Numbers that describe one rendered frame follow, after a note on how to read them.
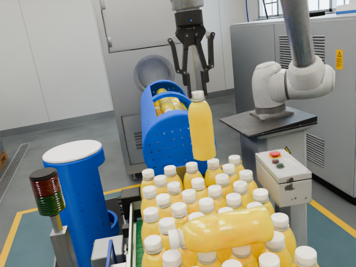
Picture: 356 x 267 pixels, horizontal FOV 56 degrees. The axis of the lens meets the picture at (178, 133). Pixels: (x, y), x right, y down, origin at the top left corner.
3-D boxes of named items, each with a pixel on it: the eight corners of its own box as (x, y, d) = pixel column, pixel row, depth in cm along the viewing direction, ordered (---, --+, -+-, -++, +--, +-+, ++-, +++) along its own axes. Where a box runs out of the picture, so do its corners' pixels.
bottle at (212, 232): (259, 201, 72) (174, 216, 71) (270, 210, 65) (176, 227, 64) (264, 233, 73) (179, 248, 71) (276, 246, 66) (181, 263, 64)
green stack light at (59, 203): (68, 200, 86) (64, 183, 84) (63, 213, 79) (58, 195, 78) (43, 204, 85) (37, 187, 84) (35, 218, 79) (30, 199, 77)
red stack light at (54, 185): (63, 183, 84) (60, 168, 83) (58, 195, 78) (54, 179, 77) (37, 187, 84) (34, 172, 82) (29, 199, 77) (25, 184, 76)
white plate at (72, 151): (61, 166, 144) (62, 168, 145) (112, 144, 163) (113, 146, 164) (32, 155, 162) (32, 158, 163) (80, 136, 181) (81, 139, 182)
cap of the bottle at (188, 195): (195, 194, 96) (195, 188, 95) (197, 201, 92) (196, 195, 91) (181, 195, 96) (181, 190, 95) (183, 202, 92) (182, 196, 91)
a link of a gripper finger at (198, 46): (190, 33, 95) (195, 31, 95) (202, 70, 98) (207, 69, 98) (193, 33, 91) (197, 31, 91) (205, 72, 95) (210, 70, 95)
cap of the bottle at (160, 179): (152, 185, 104) (151, 180, 104) (157, 179, 108) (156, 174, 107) (164, 186, 103) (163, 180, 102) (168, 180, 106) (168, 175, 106)
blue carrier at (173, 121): (189, 119, 217) (181, 75, 208) (221, 175, 134) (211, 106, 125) (145, 128, 215) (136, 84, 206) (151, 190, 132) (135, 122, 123)
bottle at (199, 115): (208, 162, 100) (201, 101, 94) (188, 159, 104) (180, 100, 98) (220, 153, 105) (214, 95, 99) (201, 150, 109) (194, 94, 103)
